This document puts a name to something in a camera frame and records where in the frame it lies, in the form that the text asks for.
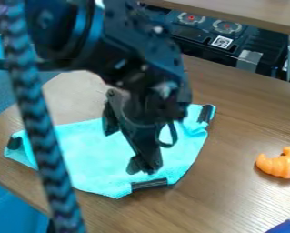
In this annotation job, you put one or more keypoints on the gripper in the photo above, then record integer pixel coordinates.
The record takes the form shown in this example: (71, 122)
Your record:
(139, 133)

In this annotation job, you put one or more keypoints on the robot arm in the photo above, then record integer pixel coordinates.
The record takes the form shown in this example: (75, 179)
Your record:
(122, 39)

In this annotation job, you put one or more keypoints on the cyan cloth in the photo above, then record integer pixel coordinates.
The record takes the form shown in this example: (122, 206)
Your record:
(94, 157)

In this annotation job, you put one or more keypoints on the orange toy croissant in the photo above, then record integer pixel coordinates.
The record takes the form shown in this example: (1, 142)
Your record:
(279, 165)

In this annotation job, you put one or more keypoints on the black lab device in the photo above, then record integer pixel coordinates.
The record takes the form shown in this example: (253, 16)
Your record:
(228, 39)

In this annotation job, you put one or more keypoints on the blue toy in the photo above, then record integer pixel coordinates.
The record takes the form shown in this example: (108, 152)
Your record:
(286, 227)

